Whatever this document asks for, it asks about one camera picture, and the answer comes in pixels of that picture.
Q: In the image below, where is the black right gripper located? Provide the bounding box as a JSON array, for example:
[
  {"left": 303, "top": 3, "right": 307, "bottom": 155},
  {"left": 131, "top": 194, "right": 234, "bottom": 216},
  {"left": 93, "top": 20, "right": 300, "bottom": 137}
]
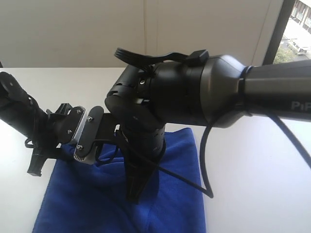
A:
[{"left": 114, "top": 119, "right": 166, "bottom": 203}]

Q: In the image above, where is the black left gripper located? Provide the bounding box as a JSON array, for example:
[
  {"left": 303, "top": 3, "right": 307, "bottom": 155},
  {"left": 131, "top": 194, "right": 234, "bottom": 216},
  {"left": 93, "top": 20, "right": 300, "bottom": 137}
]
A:
[{"left": 25, "top": 103, "right": 73, "bottom": 176}]

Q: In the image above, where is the blue towel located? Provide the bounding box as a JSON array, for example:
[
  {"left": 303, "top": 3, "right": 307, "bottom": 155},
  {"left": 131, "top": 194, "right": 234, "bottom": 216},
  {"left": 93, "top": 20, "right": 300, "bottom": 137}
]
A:
[{"left": 32, "top": 127, "right": 207, "bottom": 233}]

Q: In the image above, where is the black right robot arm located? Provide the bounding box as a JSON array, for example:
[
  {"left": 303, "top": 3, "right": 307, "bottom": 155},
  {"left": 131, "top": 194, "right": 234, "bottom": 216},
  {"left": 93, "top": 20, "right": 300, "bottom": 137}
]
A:
[{"left": 104, "top": 51, "right": 311, "bottom": 203}]

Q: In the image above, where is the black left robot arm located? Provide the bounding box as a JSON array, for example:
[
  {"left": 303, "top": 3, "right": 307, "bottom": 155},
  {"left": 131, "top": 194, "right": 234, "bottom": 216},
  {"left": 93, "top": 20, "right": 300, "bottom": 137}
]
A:
[{"left": 0, "top": 71, "right": 73, "bottom": 177}]

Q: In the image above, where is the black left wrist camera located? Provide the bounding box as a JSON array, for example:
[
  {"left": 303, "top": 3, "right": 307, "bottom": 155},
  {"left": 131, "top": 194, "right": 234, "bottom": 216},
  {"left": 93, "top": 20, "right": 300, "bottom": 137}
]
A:
[{"left": 55, "top": 106, "right": 86, "bottom": 144}]

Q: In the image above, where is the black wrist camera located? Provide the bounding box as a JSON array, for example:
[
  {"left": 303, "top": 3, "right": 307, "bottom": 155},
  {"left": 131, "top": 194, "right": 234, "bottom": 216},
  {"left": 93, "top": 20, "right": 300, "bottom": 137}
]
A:
[
  {"left": 73, "top": 106, "right": 119, "bottom": 165},
  {"left": 55, "top": 106, "right": 86, "bottom": 144}
]

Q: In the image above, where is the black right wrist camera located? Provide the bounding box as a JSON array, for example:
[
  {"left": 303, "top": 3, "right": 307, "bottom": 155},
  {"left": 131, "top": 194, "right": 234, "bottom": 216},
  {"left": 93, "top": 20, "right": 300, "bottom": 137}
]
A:
[{"left": 73, "top": 106, "right": 119, "bottom": 165}]

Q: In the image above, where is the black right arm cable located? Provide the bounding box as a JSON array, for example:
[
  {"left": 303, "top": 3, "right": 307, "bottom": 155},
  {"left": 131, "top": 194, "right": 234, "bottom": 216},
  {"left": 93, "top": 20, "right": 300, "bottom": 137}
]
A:
[{"left": 93, "top": 48, "right": 311, "bottom": 199}]

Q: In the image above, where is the dark window frame post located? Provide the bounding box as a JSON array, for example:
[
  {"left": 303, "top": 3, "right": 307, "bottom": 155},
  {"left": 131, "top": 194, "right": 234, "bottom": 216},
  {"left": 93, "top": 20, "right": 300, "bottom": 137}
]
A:
[{"left": 262, "top": 0, "right": 295, "bottom": 65}]

